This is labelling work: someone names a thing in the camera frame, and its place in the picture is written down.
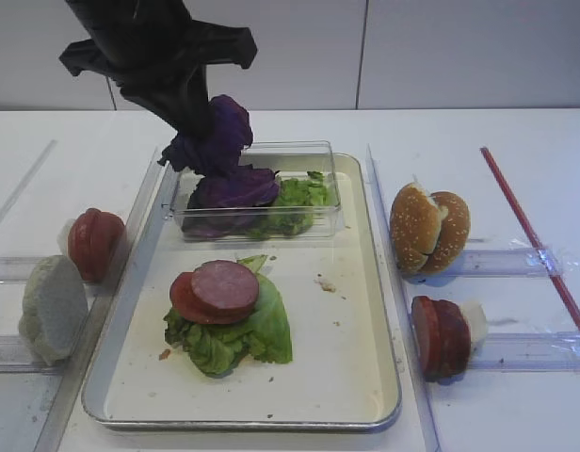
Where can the white bread slice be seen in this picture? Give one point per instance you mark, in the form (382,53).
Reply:
(54,308)

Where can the clear far left strip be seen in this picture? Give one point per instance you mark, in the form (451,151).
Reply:
(26,179)

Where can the clear plastic container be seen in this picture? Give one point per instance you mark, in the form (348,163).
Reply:
(288,160)

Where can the white cheese piece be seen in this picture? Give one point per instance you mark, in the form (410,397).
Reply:
(476,320)

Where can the lower left clear holder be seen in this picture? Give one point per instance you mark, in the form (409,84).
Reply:
(17,358)

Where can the left sesame bun half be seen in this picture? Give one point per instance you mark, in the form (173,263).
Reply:
(415,225)

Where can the green lettuce on tray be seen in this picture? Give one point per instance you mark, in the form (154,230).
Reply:
(216,349)

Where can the cream metal baking tray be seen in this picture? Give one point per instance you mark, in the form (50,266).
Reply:
(342,376)

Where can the tomato slice on tray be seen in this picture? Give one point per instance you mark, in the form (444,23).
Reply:
(193,309)

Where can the purple cabbage leaf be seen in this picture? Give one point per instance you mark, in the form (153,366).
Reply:
(217,154)

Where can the lower right clear holder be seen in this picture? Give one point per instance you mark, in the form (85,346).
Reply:
(528,352)

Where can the red plastic strip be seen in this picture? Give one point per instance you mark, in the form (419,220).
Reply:
(556,279)

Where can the green lettuce in container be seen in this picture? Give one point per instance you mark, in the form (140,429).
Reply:
(309,192)

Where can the sesame bun half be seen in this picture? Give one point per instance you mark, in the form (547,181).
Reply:
(454,232)
(415,225)

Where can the clear rail right of tray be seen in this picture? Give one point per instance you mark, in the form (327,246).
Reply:
(427,422)

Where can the right sesame bun half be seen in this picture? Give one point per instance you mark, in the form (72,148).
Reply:
(454,232)

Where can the upper right clear holder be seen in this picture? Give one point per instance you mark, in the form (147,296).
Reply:
(481,258)

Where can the stacked meat patty slices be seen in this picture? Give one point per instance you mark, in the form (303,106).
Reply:
(442,336)

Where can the round pink meat slice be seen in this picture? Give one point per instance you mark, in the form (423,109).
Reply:
(223,287)

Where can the clear rail left of tray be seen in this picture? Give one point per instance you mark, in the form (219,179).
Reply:
(75,369)

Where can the upper left clear holder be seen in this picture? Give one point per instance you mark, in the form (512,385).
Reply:
(21,268)

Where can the black cloth covered gripper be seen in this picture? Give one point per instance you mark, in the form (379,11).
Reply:
(157,55)

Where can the purple cabbage leaves in container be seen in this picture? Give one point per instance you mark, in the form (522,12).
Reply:
(246,187)

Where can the clear holder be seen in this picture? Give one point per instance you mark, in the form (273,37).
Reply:
(481,258)
(17,358)
(528,352)
(21,268)

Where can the clear rail of tray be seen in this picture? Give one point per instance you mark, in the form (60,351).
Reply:
(427,422)
(75,369)

